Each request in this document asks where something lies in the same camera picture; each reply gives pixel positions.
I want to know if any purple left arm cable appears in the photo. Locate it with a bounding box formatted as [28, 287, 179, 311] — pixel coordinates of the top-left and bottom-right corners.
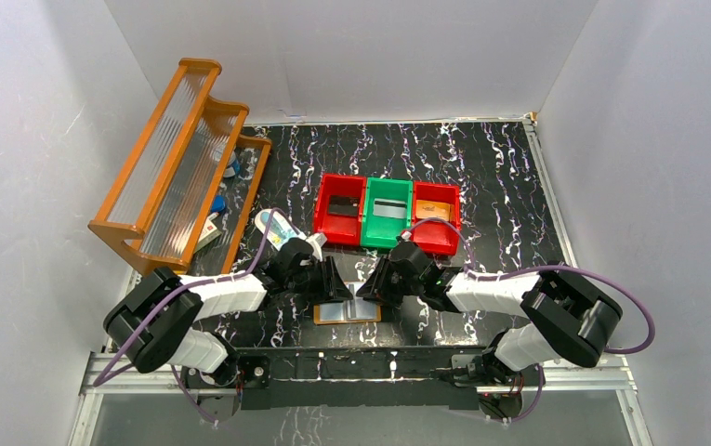
[93, 207, 307, 426]

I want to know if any orange wooden shelf rack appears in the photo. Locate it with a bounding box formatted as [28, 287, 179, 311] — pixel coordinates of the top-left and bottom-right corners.
[88, 58, 271, 275]

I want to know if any orange leather card holder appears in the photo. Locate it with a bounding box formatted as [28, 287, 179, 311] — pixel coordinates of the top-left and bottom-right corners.
[313, 282, 382, 325]

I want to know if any blue white bottle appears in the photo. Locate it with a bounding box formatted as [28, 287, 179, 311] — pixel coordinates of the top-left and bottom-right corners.
[214, 143, 241, 178]

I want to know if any red plastic bin right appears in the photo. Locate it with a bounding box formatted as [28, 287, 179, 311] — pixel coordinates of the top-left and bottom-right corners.
[411, 181, 461, 256]

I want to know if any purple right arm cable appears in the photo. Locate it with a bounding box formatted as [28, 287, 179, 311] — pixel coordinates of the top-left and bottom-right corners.
[401, 217, 657, 356]

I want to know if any white green small box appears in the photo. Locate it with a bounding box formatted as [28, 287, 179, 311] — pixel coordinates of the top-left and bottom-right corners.
[194, 213, 222, 253]

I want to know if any red plastic bin left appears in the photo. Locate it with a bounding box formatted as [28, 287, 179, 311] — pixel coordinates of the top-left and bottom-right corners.
[312, 174, 367, 246]

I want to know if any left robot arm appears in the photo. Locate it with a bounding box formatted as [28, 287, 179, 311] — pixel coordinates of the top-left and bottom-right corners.
[103, 238, 353, 387]

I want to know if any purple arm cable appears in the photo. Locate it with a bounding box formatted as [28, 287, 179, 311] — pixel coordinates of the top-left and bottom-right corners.
[401, 217, 657, 356]
[93, 207, 307, 426]

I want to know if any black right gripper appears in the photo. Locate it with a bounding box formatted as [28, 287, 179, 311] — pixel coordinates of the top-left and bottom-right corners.
[356, 254, 423, 307]

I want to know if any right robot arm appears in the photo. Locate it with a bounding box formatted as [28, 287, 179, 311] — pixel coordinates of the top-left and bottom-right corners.
[357, 242, 623, 385]

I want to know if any white card in green bin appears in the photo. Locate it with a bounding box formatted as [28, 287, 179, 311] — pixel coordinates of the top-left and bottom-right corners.
[373, 199, 407, 220]

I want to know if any red plastic bin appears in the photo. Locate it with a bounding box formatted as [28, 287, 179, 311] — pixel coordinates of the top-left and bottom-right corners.
[312, 174, 367, 246]
[411, 181, 461, 256]

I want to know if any blue cap container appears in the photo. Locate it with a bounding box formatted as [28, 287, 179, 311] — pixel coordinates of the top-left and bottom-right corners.
[209, 195, 227, 214]

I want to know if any black card in red bin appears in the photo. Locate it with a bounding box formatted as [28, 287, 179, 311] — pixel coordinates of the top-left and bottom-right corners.
[327, 195, 360, 217]

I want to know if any white blue tube package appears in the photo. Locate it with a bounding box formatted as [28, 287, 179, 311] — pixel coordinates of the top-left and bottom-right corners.
[254, 209, 307, 251]

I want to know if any green plastic bin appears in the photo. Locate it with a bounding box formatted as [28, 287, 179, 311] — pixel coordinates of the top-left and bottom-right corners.
[360, 177, 413, 249]

